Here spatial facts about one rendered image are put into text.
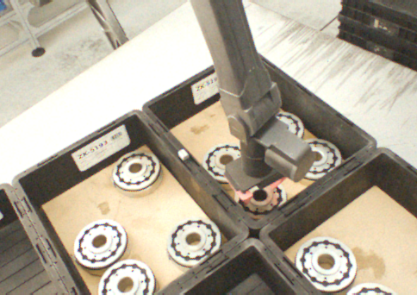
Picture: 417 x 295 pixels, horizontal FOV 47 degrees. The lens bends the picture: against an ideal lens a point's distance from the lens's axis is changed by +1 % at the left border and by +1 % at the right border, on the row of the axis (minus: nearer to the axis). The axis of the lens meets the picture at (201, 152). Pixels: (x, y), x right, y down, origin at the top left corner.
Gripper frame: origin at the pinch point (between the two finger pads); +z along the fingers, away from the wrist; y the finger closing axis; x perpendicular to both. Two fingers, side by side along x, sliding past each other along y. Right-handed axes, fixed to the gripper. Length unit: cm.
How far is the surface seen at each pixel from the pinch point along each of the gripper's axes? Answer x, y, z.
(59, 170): 26.7, -31.4, -1.2
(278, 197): -2.7, 2.9, 0.7
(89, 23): 207, 16, 96
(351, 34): 65, 87, 47
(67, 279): 0.2, -37.4, -5.8
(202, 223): 0.6, -12.2, 1.2
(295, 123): 10.9, 17.1, 1.6
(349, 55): 34, 54, 18
